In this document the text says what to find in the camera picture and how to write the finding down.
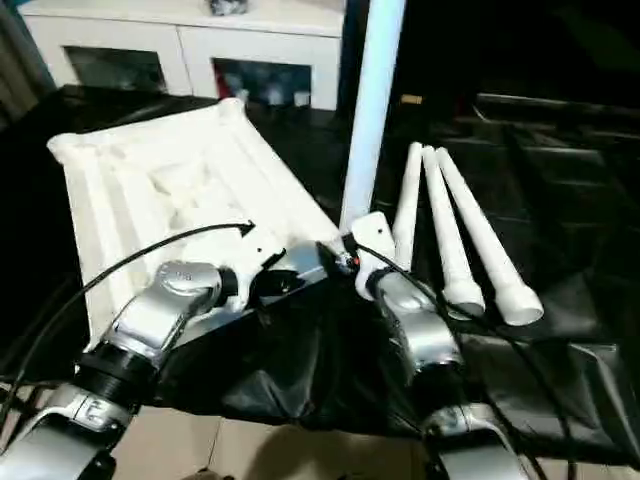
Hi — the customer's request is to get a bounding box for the white plastic table top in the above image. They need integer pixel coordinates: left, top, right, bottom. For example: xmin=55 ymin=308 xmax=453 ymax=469
xmin=46 ymin=97 xmax=347 ymax=352

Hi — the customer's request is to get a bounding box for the white plastic table leg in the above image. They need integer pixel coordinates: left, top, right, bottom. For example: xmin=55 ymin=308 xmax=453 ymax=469
xmin=391 ymin=141 xmax=424 ymax=275
xmin=338 ymin=0 xmax=408 ymax=232
xmin=421 ymin=144 xmax=487 ymax=320
xmin=434 ymin=146 xmax=545 ymax=327

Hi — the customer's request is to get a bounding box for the black work mat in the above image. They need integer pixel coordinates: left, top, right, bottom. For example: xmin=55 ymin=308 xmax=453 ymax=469
xmin=0 ymin=84 xmax=640 ymax=451

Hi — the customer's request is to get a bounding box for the white glass-door cabinet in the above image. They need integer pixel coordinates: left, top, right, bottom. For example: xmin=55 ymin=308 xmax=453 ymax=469
xmin=19 ymin=0 xmax=347 ymax=111

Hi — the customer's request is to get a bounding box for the dark low shelf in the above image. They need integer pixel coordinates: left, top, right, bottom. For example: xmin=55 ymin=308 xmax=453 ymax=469
xmin=473 ymin=91 xmax=640 ymax=120

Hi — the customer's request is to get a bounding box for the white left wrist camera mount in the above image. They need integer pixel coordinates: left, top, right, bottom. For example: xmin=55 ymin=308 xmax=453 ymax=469
xmin=218 ymin=226 xmax=287 ymax=307

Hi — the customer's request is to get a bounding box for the dark metal stand frame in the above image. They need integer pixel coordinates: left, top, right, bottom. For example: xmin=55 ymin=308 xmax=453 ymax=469
xmin=0 ymin=377 xmax=54 ymax=406

